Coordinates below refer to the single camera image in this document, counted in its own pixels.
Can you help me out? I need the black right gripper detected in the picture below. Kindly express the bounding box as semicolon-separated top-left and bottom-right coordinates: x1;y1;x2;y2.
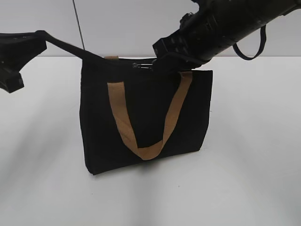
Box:
151;32;202;72

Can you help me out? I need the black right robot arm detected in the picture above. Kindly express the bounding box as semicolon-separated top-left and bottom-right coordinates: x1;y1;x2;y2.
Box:
152;0;301;72

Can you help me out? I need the black canvas tote bag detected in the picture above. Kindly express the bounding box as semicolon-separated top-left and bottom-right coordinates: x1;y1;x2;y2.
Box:
79;49;214;176

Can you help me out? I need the silver zipper pull with ring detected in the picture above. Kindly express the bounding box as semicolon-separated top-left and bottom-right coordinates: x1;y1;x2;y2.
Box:
132;62;153;70

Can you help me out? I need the tan rear bag handle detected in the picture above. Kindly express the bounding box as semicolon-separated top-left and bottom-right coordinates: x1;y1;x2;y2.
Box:
104;56;119;60

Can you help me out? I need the tan bag handle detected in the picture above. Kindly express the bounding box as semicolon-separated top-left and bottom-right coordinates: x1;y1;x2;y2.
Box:
107;72;193;161
104;56;119;60

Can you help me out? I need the black cable loop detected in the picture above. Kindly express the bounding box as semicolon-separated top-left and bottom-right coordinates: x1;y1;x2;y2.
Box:
232;25;267;59

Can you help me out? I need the tan front bag handle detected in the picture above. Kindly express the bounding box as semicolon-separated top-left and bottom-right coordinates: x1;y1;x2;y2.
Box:
107;72;193;161

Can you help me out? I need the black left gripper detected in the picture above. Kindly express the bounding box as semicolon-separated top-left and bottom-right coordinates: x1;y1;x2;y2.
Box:
0;30;87;94

